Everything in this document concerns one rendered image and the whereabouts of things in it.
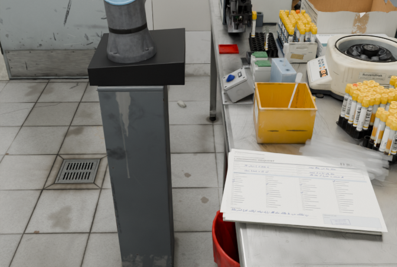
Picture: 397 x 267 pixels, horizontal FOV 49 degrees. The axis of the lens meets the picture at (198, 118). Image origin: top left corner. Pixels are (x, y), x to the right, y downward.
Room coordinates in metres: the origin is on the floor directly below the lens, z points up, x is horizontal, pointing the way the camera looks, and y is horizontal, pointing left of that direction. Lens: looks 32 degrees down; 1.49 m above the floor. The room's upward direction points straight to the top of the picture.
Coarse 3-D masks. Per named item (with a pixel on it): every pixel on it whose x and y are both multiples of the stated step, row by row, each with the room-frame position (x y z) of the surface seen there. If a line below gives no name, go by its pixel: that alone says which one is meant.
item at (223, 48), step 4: (220, 44) 1.47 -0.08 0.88; (224, 44) 1.47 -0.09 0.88; (228, 44) 1.47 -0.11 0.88; (232, 44) 1.47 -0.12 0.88; (236, 44) 1.47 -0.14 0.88; (220, 48) 1.45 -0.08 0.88; (224, 48) 1.45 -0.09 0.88; (228, 48) 1.45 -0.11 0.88; (232, 48) 1.45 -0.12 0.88; (236, 48) 1.45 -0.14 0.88; (220, 52) 1.40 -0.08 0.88; (224, 52) 1.40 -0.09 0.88; (228, 52) 1.40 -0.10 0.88; (232, 52) 1.40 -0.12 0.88; (236, 52) 1.40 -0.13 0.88
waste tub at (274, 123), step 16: (256, 96) 0.94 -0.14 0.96; (272, 96) 0.99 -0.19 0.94; (288, 96) 0.99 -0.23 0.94; (304, 96) 0.98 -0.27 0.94; (256, 112) 0.92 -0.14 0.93; (272, 112) 0.86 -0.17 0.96; (288, 112) 0.86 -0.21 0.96; (304, 112) 0.86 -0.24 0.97; (256, 128) 0.90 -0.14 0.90; (272, 128) 0.86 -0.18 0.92; (288, 128) 0.86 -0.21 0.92; (304, 128) 0.86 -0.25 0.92
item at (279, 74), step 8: (272, 64) 1.13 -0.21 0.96; (280, 64) 1.10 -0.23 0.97; (288, 64) 1.10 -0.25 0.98; (272, 72) 1.12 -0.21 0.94; (280, 72) 1.06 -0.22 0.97; (288, 72) 1.05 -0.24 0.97; (296, 72) 1.05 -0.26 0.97; (272, 80) 1.12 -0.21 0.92; (280, 80) 1.05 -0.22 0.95; (288, 80) 1.05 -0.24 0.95
